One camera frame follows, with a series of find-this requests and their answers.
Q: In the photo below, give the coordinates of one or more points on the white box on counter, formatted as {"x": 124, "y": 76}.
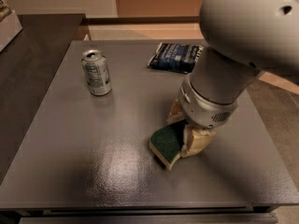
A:
{"x": 10, "y": 26}

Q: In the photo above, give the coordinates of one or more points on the green and yellow sponge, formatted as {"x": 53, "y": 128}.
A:
{"x": 166, "y": 143}

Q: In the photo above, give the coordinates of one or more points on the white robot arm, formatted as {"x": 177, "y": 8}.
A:
{"x": 244, "y": 38}

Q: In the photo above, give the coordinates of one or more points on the silver soda can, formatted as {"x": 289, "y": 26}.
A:
{"x": 95, "y": 67}

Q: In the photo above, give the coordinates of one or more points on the dark blue chip bag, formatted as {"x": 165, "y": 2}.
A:
{"x": 176, "y": 57}

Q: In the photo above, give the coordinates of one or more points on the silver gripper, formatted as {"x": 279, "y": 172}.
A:
{"x": 204, "y": 111}

